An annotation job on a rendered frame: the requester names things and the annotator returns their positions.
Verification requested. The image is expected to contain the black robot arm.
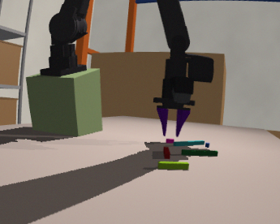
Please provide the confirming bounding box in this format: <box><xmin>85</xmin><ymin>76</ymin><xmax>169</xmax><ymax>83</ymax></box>
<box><xmin>40</xmin><ymin>0</ymin><xmax>214</xmax><ymax>104</ymax></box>

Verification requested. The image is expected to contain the turquoise rod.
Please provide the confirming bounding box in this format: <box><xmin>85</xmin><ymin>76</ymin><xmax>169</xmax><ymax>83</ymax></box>
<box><xmin>174</xmin><ymin>140</ymin><xmax>205</xmax><ymax>146</ymax></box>

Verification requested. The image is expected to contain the lime green rod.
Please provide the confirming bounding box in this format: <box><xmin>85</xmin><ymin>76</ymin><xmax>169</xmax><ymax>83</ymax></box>
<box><xmin>158</xmin><ymin>162</ymin><xmax>189</xmax><ymax>170</ymax></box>

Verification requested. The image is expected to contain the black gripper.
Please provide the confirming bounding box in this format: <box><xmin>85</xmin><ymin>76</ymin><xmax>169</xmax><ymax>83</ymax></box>
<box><xmin>153</xmin><ymin>97</ymin><xmax>195</xmax><ymax>137</ymax></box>

